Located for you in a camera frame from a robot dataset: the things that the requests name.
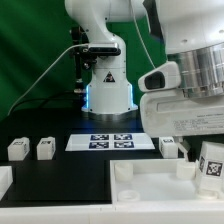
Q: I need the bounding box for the black camera stand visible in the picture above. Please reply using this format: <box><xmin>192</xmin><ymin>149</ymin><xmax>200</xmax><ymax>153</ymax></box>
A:
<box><xmin>70</xmin><ymin>26</ymin><xmax>121</xmax><ymax>95</ymax></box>

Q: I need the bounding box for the white front wall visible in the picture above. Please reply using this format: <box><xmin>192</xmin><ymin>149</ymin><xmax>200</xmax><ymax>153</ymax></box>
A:
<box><xmin>0</xmin><ymin>201</ymin><xmax>224</xmax><ymax>224</ymax></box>

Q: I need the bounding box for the white obstacle wall left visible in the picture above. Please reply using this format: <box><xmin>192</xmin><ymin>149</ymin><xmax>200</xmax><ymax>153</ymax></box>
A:
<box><xmin>0</xmin><ymin>166</ymin><xmax>13</xmax><ymax>200</ymax></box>

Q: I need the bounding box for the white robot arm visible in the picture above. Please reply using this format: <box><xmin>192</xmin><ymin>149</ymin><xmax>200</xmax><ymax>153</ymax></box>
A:
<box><xmin>65</xmin><ymin>0</ymin><xmax>224</xmax><ymax>138</ymax></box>

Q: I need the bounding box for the white tag sheet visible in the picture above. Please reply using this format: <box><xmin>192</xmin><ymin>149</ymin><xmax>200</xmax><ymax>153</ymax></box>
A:
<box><xmin>66</xmin><ymin>133</ymin><xmax>155</xmax><ymax>152</ymax></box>

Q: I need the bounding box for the white cable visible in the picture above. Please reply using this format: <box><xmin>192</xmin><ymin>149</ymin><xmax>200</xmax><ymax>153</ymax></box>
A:
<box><xmin>7</xmin><ymin>43</ymin><xmax>91</xmax><ymax>116</ymax></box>

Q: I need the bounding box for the white square tabletop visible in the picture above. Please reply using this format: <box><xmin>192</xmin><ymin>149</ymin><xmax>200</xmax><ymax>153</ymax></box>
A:
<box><xmin>110</xmin><ymin>159</ymin><xmax>224</xmax><ymax>203</ymax></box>

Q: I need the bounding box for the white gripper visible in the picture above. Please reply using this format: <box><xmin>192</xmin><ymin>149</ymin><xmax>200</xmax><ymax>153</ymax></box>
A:
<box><xmin>140</xmin><ymin>90</ymin><xmax>224</xmax><ymax>161</ymax></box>

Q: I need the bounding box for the black cable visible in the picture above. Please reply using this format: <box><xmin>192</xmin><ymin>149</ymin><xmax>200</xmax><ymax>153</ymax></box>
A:
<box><xmin>9</xmin><ymin>91</ymin><xmax>86</xmax><ymax>111</ymax></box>

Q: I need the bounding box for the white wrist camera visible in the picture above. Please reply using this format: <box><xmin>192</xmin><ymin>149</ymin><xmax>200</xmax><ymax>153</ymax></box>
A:
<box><xmin>138</xmin><ymin>61</ymin><xmax>181</xmax><ymax>92</ymax></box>

